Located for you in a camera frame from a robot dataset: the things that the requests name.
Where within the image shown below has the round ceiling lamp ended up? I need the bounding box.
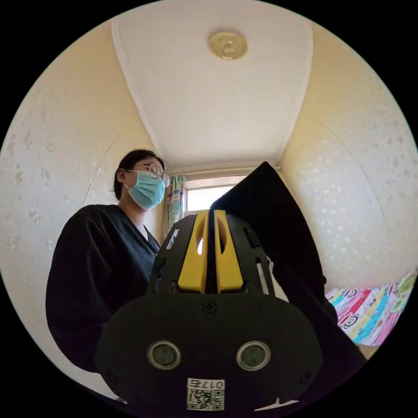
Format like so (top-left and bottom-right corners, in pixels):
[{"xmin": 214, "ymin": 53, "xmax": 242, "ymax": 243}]
[{"xmin": 208, "ymin": 28, "xmax": 248, "ymax": 61}]

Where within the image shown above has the person's body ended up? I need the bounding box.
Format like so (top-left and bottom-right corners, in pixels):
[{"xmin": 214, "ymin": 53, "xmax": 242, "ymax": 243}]
[{"xmin": 45, "ymin": 149, "xmax": 171, "ymax": 374}]

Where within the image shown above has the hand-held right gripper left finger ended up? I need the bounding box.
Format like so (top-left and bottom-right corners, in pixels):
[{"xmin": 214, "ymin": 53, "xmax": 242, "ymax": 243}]
[{"xmin": 177, "ymin": 210, "xmax": 209, "ymax": 294}]

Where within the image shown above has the black long sleeve shirt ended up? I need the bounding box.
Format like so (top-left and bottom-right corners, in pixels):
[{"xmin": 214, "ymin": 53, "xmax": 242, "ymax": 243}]
[{"xmin": 209, "ymin": 161, "xmax": 367, "ymax": 412}]

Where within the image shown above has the colourful printed curtain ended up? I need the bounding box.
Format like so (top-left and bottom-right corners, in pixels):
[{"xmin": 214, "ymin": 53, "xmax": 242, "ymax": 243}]
[{"xmin": 165, "ymin": 175, "xmax": 187, "ymax": 236}]

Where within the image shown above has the bed with colourful printed sheet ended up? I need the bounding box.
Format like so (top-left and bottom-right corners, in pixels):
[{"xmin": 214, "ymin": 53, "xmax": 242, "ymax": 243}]
[{"xmin": 324, "ymin": 267, "xmax": 418, "ymax": 347}]

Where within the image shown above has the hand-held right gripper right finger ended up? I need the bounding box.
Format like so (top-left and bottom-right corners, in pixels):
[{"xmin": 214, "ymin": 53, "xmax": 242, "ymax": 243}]
[{"xmin": 214, "ymin": 209, "xmax": 243, "ymax": 293}]

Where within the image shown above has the window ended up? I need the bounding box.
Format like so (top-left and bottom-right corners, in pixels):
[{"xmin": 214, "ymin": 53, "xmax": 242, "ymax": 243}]
[{"xmin": 184, "ymin": 176, "xmax": 247, "ymax": 217}]

